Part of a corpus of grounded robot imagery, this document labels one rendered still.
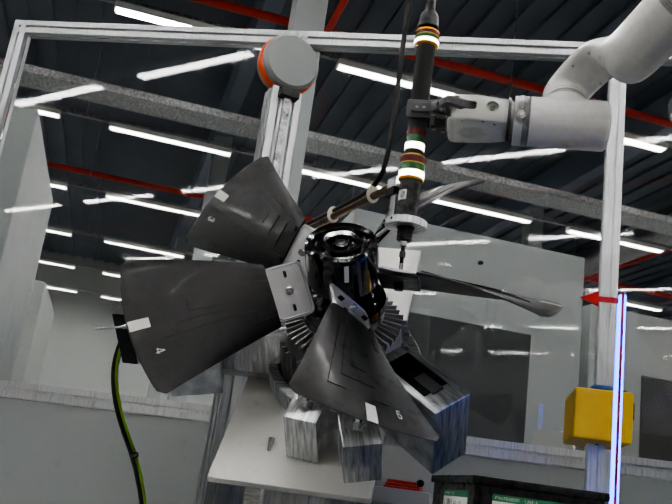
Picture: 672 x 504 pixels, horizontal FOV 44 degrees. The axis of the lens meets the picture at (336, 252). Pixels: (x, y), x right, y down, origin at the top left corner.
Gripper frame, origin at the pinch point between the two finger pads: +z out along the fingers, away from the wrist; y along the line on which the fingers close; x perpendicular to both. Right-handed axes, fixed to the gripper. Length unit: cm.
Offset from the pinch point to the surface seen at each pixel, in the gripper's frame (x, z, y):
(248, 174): -9.1, 31.9, 11.4
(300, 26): 260, 137, 407
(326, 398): -53, 5, -25
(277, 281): -33.2, 18.8, -5.0
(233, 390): -45, 40, 56
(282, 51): 41, 42, 54
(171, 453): -61, 57, 70
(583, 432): -48, -33, 21
